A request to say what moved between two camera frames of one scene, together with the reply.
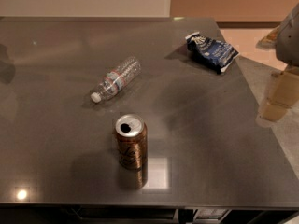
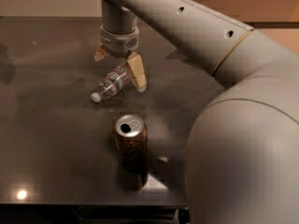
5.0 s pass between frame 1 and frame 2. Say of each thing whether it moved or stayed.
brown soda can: stayed
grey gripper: moved
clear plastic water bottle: stayed
